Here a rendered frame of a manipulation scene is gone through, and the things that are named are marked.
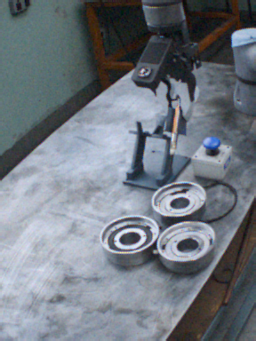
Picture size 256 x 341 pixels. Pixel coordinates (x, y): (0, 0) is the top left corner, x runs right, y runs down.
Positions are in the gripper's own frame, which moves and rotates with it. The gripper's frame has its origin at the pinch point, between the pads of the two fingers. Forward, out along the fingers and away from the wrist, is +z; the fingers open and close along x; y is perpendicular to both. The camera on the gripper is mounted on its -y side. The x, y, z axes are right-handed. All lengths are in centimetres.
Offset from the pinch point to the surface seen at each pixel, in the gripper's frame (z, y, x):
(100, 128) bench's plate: 16.5, 15.1, 32.3
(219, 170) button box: 14.0, 4.0, -6.1
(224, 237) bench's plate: 16.6, -12.1, -14.5
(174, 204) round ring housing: 15.1, -7.8, -1.3
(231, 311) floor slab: 97, 29, 1
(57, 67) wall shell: 59, 136, 161
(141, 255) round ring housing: 13.7, -23.7, -3.7
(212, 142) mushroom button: 9.1, 6.7, -3.6
